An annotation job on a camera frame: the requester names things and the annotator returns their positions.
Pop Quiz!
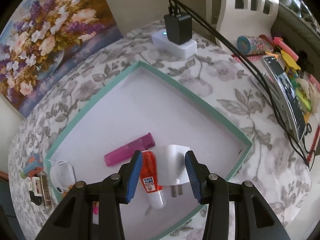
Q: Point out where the white plastic clip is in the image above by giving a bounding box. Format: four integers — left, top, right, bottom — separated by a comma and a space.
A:
27, 177, 43, 197

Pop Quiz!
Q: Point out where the orange pink toy figure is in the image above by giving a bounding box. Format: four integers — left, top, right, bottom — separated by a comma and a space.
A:
62, 184, 74, 198

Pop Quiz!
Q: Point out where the black toy car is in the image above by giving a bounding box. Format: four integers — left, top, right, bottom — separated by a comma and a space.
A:
29, 191, 42, 206

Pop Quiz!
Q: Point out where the pink translucent lighter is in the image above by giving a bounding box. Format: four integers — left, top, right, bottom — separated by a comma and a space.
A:
104, 133, 156, 167

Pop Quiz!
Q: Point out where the white charger plug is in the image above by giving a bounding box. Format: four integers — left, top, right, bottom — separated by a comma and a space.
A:
155, 145, 190, 198

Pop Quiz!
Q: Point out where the gold black patterned lighter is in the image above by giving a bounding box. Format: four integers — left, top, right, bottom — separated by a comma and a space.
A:
40, 175, 52, 206

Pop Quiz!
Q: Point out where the white power strip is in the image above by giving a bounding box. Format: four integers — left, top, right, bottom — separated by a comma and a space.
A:
151, 29, 197, 60

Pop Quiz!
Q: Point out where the pile of colourful toys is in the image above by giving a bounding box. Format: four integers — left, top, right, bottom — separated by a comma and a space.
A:
259, 34, 320, 160

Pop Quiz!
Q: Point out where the colourful tape roll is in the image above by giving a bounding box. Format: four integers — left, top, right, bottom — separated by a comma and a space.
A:
236, 36, 264, 55

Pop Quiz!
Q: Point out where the teal shallow box tray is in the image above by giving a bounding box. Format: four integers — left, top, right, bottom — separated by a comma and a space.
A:
44, 62, 252, 239

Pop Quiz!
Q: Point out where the white plastic ring band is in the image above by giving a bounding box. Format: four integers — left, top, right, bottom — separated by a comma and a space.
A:
49, 160, 76, 201

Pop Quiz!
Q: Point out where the floral painting canvas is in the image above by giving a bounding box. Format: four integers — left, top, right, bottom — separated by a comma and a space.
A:
1, 0, 121, 117

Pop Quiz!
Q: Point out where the black plugged power adapter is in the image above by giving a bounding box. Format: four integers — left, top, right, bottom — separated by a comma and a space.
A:
164, 5, 192, 45

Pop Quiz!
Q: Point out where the black cable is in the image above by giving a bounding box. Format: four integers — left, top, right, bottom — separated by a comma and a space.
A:
168, 0, 313, 172

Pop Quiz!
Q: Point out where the smartphone in stand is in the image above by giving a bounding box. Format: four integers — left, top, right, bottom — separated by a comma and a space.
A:
261, 55, 306, 141

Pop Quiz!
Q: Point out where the blue red foam toy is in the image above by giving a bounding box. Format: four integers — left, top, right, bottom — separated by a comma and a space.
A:
20, 153, 43, 179

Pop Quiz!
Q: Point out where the white lattice chair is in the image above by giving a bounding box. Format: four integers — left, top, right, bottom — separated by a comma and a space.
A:
206, 0, 279, 45

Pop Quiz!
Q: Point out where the red white glue bottle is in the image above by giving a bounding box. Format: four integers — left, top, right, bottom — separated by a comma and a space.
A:
140, 151, 166, 210

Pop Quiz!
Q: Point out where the floral grey tablecloth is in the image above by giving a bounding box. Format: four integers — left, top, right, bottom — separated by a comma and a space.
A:
8, 20, 311, 239

